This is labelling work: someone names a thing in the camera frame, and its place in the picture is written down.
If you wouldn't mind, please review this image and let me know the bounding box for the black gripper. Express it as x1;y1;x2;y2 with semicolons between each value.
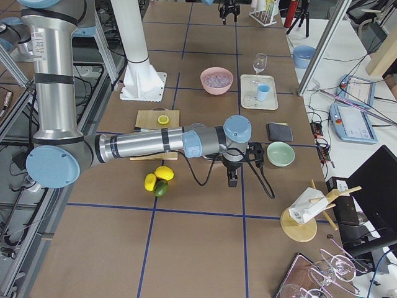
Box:
220;0;240;25
222;142;264;187

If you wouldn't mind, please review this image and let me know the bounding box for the pink bowl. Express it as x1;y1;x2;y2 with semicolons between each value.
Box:
200;67;234;95

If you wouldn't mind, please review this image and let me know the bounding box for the metal ice scoop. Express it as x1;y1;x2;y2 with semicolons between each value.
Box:
203;153;222;162

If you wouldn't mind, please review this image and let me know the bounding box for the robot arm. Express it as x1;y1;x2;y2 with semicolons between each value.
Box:
20;1;254;189

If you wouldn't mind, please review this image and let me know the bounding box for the clear ice cubes pile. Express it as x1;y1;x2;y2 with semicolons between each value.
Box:
203;72;231;88

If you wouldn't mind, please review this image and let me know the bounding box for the light blue cup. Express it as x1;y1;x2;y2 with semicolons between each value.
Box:
256;84;270;102

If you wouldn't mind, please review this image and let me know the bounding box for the wooden cup stand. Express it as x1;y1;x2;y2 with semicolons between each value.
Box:
280;180;362;242

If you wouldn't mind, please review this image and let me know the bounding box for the green bowl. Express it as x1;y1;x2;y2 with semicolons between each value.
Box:
267;142;295;167

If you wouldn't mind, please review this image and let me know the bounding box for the clear wine glass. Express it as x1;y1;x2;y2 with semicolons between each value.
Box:
251;53;267;85

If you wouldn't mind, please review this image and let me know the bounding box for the grey folded cloth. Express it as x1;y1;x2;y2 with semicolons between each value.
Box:
266;122;293;142

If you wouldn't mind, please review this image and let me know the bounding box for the red bottle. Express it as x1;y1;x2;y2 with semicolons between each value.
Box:
283;0;299;28

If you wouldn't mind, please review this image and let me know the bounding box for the yellow lemon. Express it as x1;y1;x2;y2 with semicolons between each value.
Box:
154;166;174;181
144;173;157;192

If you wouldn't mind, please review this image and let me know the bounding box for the black tripod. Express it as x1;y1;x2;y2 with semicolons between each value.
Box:
286;0;310;37

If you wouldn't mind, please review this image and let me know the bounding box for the green lime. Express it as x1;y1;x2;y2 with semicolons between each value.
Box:
153;180;169;197

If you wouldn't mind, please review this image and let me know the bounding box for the cream bear tray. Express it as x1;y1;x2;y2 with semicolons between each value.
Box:
240;74;278;111

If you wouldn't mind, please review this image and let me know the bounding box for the blue bowl on desk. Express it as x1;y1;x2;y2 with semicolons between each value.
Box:
292;45;316;69

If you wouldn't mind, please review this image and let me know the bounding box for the white carton box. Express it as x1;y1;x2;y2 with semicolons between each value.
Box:
288;187;328;224

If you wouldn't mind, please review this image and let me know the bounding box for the lemon half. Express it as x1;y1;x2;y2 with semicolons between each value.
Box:
158;115;169;125

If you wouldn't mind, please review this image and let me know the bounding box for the wooden cutting board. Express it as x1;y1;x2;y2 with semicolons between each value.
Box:
130;110;179;161

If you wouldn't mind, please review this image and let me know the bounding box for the teach pendant tablet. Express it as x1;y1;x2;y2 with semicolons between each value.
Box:
329;104;378;144
336;75;375;109

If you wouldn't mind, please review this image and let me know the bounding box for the black monitor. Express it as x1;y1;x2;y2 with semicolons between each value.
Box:
334;145;396;256

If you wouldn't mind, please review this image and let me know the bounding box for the upside-down wine glass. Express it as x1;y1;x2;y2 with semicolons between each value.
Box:
308;234;368;294

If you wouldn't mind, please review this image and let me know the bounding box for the white wire cup rack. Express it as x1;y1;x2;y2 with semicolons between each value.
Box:
249;0;279;27

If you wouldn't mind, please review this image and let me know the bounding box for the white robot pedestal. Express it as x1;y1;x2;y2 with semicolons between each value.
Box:
111;0;167;102

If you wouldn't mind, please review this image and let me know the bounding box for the aluminium frame post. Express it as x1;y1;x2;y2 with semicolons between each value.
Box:
297;0;352;96

